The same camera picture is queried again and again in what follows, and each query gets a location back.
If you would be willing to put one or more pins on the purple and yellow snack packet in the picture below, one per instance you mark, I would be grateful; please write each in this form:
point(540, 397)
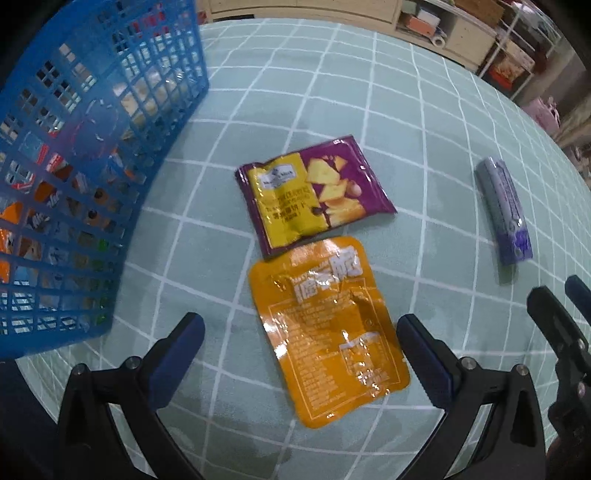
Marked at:
point(286, 198)

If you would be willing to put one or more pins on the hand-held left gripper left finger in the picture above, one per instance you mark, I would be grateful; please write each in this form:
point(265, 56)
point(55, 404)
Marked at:
point(180, 355)

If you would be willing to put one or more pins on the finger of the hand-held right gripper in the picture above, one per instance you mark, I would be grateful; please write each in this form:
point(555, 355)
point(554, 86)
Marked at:
point(579, 293)
point(554, 323)

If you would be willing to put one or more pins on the blue plastic basket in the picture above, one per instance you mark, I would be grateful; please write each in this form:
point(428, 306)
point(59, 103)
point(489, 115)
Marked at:
point(46, 341)

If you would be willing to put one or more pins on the white shelf rack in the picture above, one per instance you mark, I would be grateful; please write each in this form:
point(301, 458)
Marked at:
point(501, 34)

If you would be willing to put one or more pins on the orange box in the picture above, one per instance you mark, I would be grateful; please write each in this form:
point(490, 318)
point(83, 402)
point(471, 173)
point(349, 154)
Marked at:
point(415, 24)

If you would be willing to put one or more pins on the white paper roll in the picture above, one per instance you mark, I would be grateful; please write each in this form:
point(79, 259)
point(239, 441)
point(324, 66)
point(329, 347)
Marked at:
point(437, 39)

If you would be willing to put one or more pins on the lavender snack packet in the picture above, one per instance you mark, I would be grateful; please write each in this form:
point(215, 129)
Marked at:
point(503, 207)

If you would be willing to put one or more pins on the brown cardboard box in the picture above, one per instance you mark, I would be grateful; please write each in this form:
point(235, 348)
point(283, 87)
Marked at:
point(480, 9)

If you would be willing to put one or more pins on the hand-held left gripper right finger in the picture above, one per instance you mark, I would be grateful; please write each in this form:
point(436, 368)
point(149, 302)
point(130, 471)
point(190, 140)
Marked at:
point(425, 364)

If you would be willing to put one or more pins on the beige low cabinet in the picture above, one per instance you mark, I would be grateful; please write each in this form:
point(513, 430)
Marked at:
point(466, 37)

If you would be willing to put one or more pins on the pink bag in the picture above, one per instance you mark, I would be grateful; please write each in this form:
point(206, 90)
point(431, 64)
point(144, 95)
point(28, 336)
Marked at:
point(542, 113)

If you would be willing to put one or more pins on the red box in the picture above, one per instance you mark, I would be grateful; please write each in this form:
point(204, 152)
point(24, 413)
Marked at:
point(505, 71)

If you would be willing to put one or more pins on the green checkered tablecloth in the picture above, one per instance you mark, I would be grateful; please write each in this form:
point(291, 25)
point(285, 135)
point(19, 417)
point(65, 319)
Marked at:
point(369, 92)

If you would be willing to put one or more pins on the orange snack packet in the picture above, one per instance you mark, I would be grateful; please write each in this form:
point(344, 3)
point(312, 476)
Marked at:
point(323, 332)

